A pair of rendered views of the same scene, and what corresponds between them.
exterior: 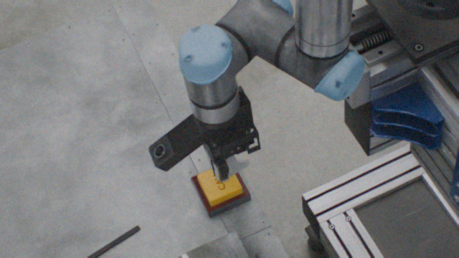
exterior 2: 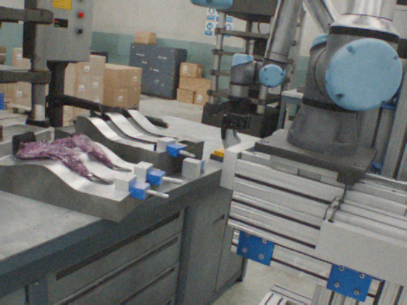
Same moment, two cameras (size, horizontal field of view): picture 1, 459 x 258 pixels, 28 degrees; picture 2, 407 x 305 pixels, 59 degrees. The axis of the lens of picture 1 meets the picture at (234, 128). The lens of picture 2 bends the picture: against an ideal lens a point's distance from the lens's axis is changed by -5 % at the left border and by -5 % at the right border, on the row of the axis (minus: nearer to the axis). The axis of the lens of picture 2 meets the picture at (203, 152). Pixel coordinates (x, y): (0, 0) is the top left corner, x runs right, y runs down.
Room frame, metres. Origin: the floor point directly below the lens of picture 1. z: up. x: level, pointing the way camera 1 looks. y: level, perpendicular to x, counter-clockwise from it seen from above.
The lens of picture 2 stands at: (-0.22, -0.90, 1.21)
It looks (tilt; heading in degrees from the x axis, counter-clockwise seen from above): 16 degrees down; 46
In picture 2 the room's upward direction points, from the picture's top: 7 degrees clockwise
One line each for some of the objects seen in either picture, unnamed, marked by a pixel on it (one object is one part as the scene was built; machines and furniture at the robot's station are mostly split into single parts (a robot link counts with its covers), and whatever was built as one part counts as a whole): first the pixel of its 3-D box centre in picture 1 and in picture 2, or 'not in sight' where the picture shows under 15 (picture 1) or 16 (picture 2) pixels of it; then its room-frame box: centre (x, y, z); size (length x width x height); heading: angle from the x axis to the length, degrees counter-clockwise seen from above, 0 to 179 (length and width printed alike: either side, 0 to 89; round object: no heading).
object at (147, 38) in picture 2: not in sight; (145, 38); (4.65, 6.36, 1.26); 0.42 x 0.33 x 0.29; 110
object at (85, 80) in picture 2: not in sight; (57, 85); (1.85, 4.30, 0.47); 1.22 x 0.80 x 0.94; 114
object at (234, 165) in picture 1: (232, 168); (230, 141); (0.80, 0.01, 0.88); 0.06 x 0.03 x 0.09; 106
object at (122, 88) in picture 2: not in sight; (97, 86); (2.73, 4.79, 0.37); 1.20 x 0.82 x 0.74; 118
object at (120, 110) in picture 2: not in sight; (129, 123); (0.49, 0.22, 0.92); 0.35 x 0.16 x 0.09; 105
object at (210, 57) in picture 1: (209, 64); (242, 69); (0.82, 0.02, 1.15); 0.09 x 0.08 x 0.11; 131
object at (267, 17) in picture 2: not in sight; (257, 66); (4.34, 2.83, 1.03); 1.54 x 0.94 x 2.06; 20
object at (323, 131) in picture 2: not in sight; (325, 123); (0.51, -0.51, 1.09); 0.15 x 0.15 x 0.10
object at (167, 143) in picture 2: not in sight; (177, 151); (0.51, -0.04, 0.89); 0.13 x 0.05 x 0.05; 103
